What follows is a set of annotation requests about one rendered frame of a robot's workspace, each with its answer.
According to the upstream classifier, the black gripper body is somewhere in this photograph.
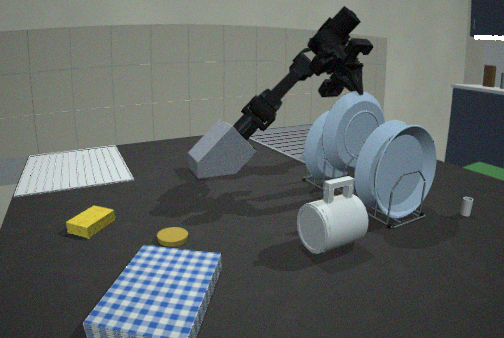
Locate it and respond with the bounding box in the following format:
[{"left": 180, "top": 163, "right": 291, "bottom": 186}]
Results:
[{"left": 318, "top": 38, "right": 373, "bottom": 97}]

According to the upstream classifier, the white mug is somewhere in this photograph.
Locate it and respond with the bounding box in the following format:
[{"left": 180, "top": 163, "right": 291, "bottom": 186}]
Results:
[{"left": 297, "top": 176, "right": 369, "bottom": 254}]

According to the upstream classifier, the light blue plate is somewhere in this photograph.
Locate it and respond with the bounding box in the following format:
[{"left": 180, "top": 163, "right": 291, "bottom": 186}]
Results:
[
  {"left": 304, "top": 110, "right": 343, "bottom": 181},
  {"left": 354, "top": 120, "right": 408, "bottom": 207},
  {"left": 374, "top": 125, "right": 437, "bottom": 219},
  {"left": 322, "top": 91, "right": 385, "bottom": 172}
]

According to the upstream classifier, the grey wire dish rack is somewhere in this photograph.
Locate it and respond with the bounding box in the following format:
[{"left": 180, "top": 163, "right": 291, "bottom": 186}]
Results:
[{"left": 303, "top": 156, "right": 426, "bottom": 229}]

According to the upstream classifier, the grey cylinder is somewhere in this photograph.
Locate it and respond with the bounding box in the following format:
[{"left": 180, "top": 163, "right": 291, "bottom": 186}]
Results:
[{"left": 460, "top": 197, "right": 473, "bottom": 216}]

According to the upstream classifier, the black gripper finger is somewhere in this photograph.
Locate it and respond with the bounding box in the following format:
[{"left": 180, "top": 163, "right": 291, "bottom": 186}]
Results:
[
  {"left": 332, "top": 76, "right": 356, "bottom": 92},
  {"left": 340, "top": 63, "right": 363, "bottom": 95}
]

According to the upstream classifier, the yellow sponge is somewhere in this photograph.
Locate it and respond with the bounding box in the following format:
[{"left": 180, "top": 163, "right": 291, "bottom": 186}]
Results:
[{"left": 66, "top": 206, "right": 115, "bottom": 239}]

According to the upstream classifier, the white ribbed draining mat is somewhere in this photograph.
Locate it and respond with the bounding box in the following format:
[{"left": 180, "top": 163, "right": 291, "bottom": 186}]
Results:
[{"left": 14, "top": 145, "right": 134, "bottom": 197}]

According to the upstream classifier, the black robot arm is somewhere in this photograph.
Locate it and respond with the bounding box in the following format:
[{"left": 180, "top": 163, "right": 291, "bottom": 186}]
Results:
[{"left": 233, "top": 6, "right": 361, "bottom": 144}]

